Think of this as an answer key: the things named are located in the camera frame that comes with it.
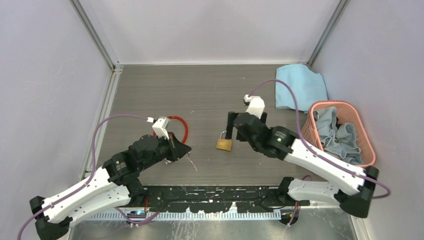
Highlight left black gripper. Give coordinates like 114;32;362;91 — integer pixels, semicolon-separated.
139;131;191;171

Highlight brass padlock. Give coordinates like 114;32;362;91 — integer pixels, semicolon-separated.
215;131;232;152

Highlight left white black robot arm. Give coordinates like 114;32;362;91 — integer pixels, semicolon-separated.
29;132;192;240

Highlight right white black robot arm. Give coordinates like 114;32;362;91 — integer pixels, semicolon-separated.
226;111;379;218

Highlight light blue cloth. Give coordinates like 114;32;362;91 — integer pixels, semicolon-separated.
275;64;328;112

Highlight grey-blue cloth in basket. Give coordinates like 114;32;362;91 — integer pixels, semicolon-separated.
313;106;363;166

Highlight pink plastic basket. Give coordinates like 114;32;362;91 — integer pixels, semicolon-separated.
301;100;376;168

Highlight red rubber ring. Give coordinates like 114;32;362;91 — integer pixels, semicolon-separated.
152;115;189;145

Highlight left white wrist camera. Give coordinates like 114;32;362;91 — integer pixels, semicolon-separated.
152;117;170;140

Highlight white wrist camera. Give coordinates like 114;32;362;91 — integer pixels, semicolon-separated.
152;117;170;140
243;94;265;119

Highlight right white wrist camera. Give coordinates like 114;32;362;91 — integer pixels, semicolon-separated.
243;94;265;119

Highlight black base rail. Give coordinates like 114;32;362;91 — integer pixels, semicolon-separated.
118;185;295;214

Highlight white slotted cable duct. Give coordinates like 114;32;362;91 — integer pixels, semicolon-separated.
85;209;282;221

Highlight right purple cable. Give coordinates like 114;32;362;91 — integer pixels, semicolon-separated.
249;79;392;200

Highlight purple cable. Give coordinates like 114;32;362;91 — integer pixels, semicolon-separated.
249;79;392;200
16;114;154;240

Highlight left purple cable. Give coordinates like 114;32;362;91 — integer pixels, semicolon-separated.
16;114;154;240

